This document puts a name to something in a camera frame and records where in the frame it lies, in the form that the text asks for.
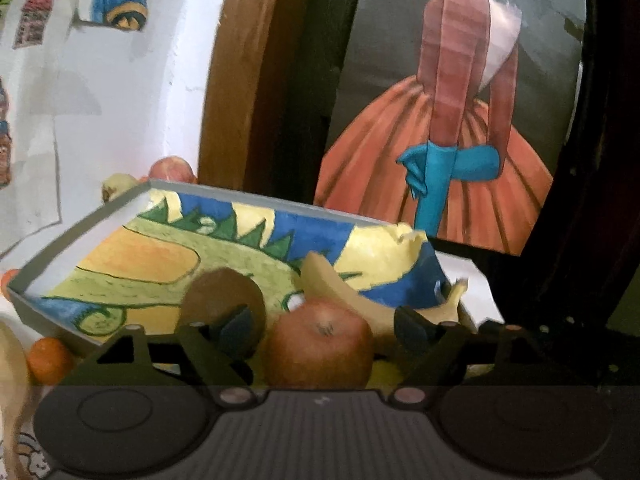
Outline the pale green pear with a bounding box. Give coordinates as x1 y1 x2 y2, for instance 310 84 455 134
101 172 139 204

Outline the colourful dinosaur drawing liner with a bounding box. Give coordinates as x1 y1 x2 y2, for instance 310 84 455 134
25 188 448 340

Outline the red apple behind tray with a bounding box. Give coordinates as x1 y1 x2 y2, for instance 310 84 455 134
148 156 198 183

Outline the houses drawing paper sheet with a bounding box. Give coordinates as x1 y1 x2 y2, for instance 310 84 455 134
1 0 98 252

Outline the brown kiwi in tray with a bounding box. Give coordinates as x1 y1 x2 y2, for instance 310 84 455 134
177 268 266 359

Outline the grey cardboard tray box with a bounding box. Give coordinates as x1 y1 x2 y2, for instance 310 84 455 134
10 181 471 354

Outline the orange tangerine far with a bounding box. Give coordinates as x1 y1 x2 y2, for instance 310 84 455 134
1 268 20 301

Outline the large yellow banana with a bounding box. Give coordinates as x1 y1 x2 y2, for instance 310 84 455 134
0 323 32 480

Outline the red apple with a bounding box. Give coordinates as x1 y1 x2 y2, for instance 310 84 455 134
148 156 198 183
262 300 374 390

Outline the painting of orange dress lady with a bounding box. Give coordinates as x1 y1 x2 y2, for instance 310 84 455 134
314 0 587 256

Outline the brown wooden frame post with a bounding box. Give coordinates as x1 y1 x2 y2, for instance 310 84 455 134
198 0 277 190

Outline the yellow banana in tray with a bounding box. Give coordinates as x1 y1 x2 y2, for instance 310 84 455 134
300 252 469 356

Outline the orange tangerine near tray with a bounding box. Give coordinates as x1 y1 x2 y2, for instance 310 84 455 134
27 337 76 386

